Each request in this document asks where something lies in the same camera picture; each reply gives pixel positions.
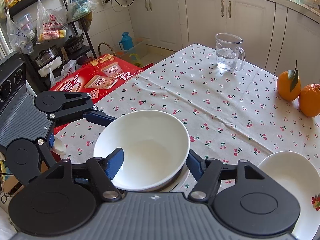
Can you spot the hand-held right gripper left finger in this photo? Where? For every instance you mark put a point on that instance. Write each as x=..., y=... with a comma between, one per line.
x=116, y=165

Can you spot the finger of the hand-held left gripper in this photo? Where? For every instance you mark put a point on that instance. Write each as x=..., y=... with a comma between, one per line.
x=100, y=120
x=48, y=152

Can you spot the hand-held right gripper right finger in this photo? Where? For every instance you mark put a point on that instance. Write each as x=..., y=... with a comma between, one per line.
x=196, y=167

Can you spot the white floral bowl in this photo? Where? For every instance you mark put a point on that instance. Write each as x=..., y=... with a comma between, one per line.
x=180, y=183
x=145, y=140

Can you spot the white fruit-print plate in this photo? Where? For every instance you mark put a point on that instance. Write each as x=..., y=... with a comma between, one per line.
x=287, y=180

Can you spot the person's left hand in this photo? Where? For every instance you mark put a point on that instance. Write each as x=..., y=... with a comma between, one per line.
x=60, y=148

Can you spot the red printed carton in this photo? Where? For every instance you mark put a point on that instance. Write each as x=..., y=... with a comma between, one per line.
x=75, y=85

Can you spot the brown cardboard box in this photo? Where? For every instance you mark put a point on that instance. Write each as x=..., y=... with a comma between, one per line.
x=10, y=187

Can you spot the white plastic bag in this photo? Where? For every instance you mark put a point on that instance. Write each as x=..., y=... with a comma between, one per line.
x=66, y=70

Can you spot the white electric steamer pot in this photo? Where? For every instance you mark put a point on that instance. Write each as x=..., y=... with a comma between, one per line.
x=47, y=62

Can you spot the cherry-print tablecloth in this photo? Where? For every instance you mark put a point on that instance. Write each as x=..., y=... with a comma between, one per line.
x=200, y=100

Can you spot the wicker basket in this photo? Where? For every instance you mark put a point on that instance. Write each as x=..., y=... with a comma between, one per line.
x=99, y=50

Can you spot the black cooking pot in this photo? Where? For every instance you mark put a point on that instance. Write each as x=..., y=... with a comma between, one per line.
x=73, y=43

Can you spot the blue thermos flask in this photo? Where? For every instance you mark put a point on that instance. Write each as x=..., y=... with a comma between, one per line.
x=127, y=42

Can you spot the clear plastic storage bin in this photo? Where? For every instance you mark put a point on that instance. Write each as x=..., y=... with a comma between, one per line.
x=140, y=47

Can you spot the plastic bag with red print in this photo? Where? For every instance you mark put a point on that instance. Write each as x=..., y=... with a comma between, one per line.
x=51, y=27

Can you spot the clear glass mug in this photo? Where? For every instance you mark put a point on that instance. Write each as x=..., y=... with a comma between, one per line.
x=228, y=55

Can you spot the clear plastic bag teal print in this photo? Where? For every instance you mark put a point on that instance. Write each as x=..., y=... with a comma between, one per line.
x=80, y=5

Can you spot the black metal shelf rack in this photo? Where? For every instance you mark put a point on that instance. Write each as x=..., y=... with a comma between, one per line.
x=27, y=2

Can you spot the white kitchen cabinets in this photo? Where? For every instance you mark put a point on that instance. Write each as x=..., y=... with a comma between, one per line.
x=165, y=22

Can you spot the orange with green leaf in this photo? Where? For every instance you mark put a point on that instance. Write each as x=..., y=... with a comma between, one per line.
x=285, y=87

